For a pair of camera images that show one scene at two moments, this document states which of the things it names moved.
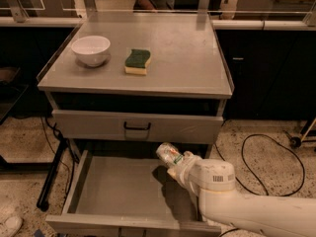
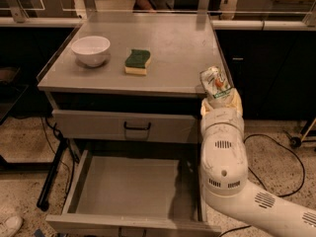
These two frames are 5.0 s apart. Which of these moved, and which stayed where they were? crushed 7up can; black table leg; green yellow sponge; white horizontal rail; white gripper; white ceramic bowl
Moved: white gripper; crushed 7up can
Stayed: white horizontal rail; green yellow sponge; white ceramic bowl; black table leg
